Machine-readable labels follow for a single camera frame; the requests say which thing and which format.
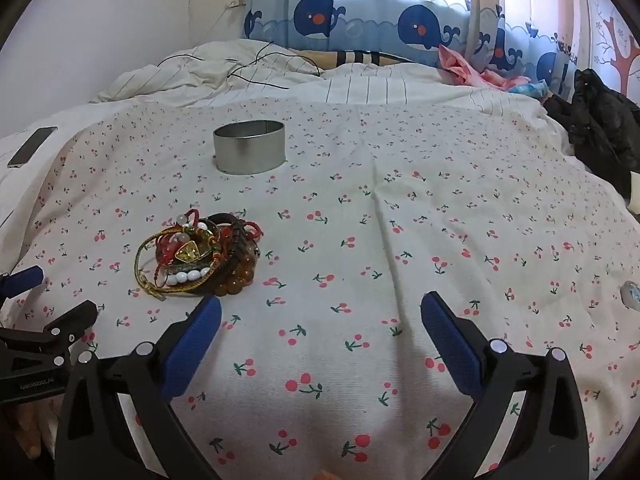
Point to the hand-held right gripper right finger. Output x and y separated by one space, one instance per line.
450 350

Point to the round metal tin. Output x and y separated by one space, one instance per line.
250 152

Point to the white wardrobe with tree decal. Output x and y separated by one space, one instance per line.
620 35

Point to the small white object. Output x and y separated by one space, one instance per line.
631 295

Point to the white striped quilt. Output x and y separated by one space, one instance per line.
375 85

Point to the blue whale pillow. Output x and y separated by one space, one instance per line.
380 10

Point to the white paper bag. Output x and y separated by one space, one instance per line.
635 187

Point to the cherry print blanket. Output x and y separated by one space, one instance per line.
350 240

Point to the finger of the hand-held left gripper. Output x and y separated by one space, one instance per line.
22 280
72 320

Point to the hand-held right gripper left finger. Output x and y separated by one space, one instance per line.
195 345

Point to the black jacket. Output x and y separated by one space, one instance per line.
600 120

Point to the person's left hand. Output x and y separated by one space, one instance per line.
27 432

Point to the pink cloth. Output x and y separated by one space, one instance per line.
470 72

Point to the light blue cloth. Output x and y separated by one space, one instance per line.
530 90

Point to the brown striped pillow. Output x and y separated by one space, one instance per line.
350 56

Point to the yellow gem pendant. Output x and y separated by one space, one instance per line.
187 251

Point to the black smartphone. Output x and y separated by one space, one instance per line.
31 146

